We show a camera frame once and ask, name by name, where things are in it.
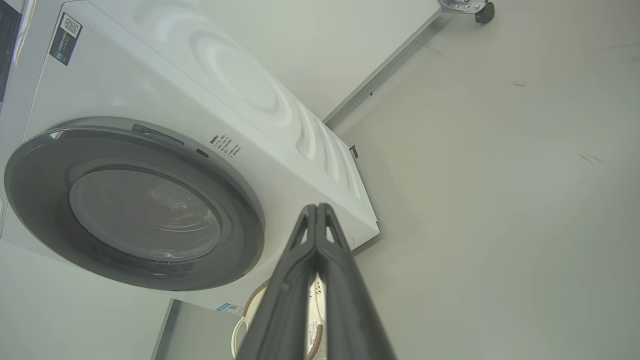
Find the round grey glass washer door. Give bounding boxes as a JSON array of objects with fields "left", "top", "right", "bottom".
[{"left": 4, "top": 116, "right": 266, "bottom": 292}]

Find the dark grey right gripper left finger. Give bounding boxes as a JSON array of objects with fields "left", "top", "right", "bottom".
[{"left": 235, "top": 203, "right": 321, "bottom": 360}]

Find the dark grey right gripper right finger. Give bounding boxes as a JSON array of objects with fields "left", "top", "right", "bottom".
[{"left": 316, "top": 202, "right": 398, "bottom": 360}]

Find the white front-load washing machine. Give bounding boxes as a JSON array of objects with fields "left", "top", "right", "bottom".
[{"left": 0, "top": 0, "right": 381, "bottom": 316}]

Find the cream perforated laundry basket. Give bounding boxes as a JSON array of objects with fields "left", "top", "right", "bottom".
[{"left": 231, "top": 277, "right": 326, "bottom": 360}]

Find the dark QR label sticker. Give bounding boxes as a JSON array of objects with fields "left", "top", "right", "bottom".
[{"left": 50, "top": 12, "right": 83, "bottom": 66}]

